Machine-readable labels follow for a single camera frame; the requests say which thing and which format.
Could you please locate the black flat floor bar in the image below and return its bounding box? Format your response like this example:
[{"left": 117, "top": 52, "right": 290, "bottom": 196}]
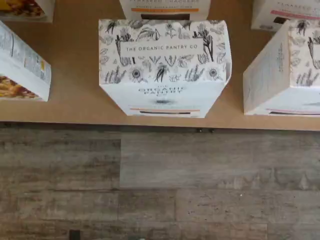
[{"left": 68, "top": 229, "right": 82, "bottom": 240}]

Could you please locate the white cracker box pink strip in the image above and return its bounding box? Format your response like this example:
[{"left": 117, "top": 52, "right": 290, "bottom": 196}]
[
  {"left": 243, "top": 19, "right": 320, "bottom": 117},
  {"left": 250, "top": 0, "right": 320, "bottom": 33}
]

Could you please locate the white box with food photo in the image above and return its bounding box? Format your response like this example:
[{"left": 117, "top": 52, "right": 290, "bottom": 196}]
[
  {"left": 0, "top": 19, "right": 52, "bottom": 103},
  {"left": 0, "top": 0, "right": 55, "bottom": 24}
]

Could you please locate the white cracker box yellow strip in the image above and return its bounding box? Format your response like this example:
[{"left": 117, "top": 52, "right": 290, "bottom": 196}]
[
  {"left": 98, "top": 19, "right": 234, "bottom": 117},
  {"left": 119, "top": 0, "right": 212, "bottom": 21}
]

